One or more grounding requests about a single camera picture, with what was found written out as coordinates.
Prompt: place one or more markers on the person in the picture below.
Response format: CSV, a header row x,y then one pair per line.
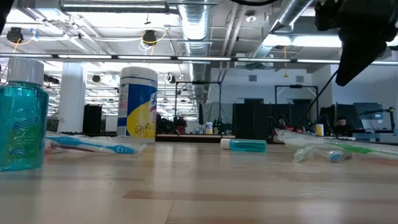
x,y
342,126
284,124
161,124

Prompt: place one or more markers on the green white toothbrush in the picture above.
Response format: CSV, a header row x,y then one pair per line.
x,y
351,148

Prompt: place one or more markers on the teal mouthwash bottle white cap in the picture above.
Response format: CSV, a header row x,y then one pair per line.
x,y
23,124
248,145

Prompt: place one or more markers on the black aluminium frame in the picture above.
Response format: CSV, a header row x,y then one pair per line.
x,y
186,139

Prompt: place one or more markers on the long ceiling light strip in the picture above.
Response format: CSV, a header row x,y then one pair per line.
x,y
202,58

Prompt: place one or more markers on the black cabinet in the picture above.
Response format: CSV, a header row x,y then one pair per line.
x,y
92,119

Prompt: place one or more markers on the black station frame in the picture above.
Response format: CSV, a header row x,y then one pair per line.
x,y
199,82
295,86

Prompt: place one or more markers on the Lysol wipes canister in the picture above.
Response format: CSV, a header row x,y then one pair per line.
x,y
138,105

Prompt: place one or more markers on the silver ventilation duct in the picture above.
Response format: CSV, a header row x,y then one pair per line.
x,y
196,31
289,15

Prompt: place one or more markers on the computer monitor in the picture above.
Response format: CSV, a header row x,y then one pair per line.
x,y
368,115

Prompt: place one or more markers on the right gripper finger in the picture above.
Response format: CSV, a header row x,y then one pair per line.
x,y
354,59

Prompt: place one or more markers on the small wipes canister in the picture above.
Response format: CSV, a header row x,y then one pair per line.
x,y
209,128

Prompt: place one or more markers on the round ceiling sensor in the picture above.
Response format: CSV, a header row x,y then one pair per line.
x,y
250,17

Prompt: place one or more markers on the black partition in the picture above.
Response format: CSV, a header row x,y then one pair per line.
x,y
255,121

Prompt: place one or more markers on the small yellow canister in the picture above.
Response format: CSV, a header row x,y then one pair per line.
x,y
319,130

